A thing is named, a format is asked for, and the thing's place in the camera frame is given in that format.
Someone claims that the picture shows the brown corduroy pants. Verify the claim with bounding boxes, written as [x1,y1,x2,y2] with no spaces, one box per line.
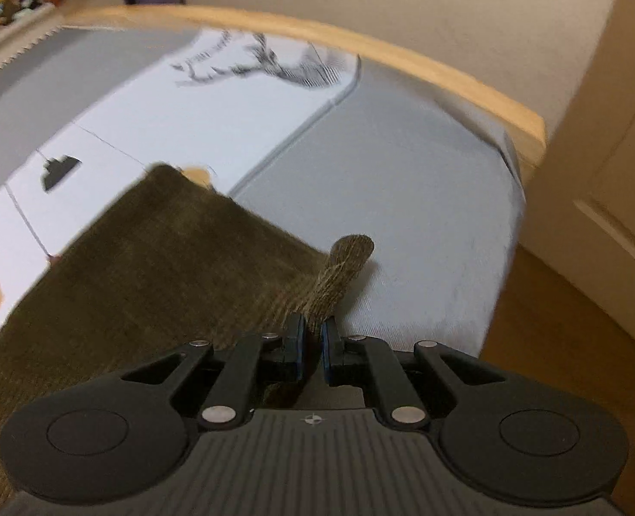
[0,164,374,508]

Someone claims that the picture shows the grey bed sheet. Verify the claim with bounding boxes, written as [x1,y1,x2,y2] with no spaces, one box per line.
[215,56,525,355]

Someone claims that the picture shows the white printed deer bed runner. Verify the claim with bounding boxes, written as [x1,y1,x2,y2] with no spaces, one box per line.
[0,28,360,329]

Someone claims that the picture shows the cream door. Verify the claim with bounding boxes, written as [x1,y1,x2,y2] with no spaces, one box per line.
[521,0,635,341]

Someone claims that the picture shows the wooden bed frame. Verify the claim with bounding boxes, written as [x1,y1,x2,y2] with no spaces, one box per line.
[0,5,547,181]

